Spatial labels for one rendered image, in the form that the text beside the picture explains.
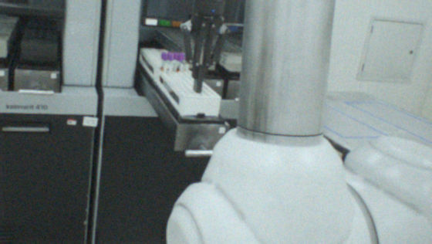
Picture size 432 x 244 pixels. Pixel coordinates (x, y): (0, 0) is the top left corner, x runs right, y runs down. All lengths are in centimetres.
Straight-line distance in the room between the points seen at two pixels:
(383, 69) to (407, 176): 288
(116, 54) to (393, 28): 230
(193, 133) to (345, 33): 226
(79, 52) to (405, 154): 114
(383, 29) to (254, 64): 291
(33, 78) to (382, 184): 111
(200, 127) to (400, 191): 59
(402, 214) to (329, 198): 12
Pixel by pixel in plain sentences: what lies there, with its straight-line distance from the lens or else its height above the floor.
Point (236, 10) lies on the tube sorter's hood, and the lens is 163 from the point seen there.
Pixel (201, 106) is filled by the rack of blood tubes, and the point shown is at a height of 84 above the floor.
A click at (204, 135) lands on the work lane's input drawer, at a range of 111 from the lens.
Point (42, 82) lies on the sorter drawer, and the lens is 148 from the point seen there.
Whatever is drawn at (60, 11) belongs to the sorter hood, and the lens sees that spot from 150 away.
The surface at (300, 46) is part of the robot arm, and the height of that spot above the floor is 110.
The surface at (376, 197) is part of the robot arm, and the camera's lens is 61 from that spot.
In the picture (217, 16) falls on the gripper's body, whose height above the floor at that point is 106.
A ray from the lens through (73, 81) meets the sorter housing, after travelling 157.
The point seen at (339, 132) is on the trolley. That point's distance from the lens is 119.
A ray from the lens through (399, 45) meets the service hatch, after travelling 352.
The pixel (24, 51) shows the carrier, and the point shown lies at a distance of 154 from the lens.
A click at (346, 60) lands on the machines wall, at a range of 330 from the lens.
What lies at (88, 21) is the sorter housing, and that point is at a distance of 153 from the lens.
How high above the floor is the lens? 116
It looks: 16 degrees down
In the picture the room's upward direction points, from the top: 7 degrees clockwise
